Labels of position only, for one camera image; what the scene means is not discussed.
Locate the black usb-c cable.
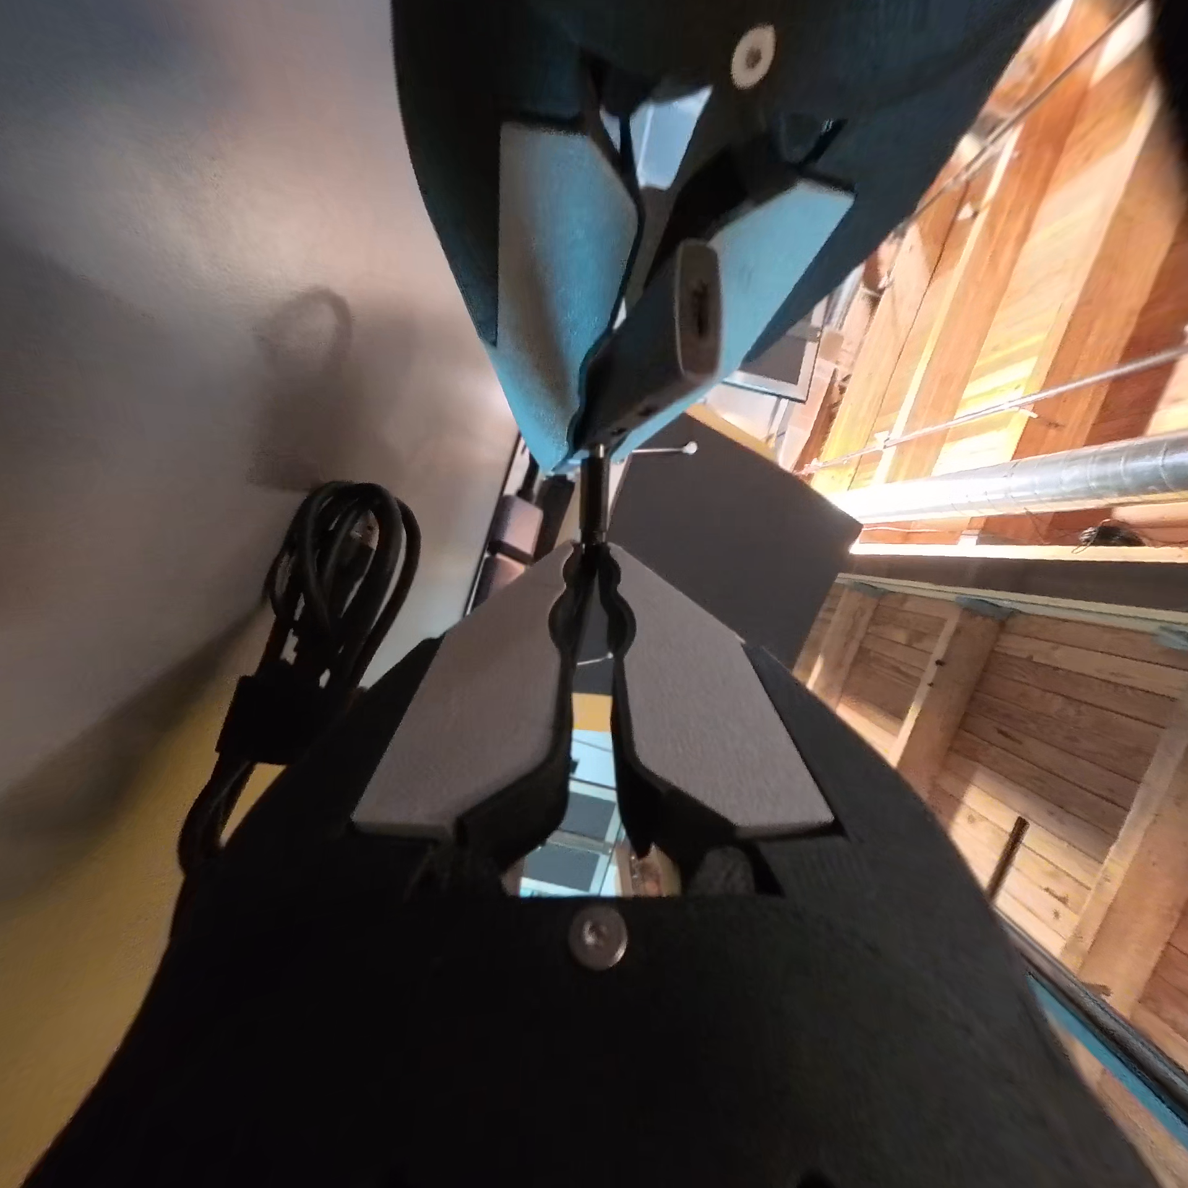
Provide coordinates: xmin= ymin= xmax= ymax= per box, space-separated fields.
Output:
xmin=175 ymin=444 xmax=615 ymax=877

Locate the grey adapter plug with tether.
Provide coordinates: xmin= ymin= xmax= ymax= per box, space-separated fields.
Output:
xmin=495 ymin=492 xmax=551 ymax=564

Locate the dark grey usb hub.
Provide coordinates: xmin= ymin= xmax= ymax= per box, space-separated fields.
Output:
xmin=582 ymin=238 xmax=726 ymax=446

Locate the silver ventilation duct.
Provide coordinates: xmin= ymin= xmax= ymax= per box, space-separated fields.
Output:
xmin=815 ymin=431 xmax=1188 ymax=532

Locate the black wood-edged panel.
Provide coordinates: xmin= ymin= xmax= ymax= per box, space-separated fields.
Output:
xmin=602 ymin=412 xmax=865 ymax=669

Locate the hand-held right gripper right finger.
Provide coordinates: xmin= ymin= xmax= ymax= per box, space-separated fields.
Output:
xmin=602 ymin=544 xmax=836 ymax=858

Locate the yellow plastic bin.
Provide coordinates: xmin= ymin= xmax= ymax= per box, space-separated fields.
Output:
xmin=0 ymin=690 xmax=367 ymax=1180

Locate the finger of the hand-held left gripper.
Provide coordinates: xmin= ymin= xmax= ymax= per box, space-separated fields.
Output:
xmin=630 ymin=175 xmax=856 ymax=442
xmin=495 ymin=120 xmax=643 ymax=475

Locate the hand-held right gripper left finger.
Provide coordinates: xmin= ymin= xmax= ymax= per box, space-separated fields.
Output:
xmin=351 ymin=544 xmax=580 ymax=840

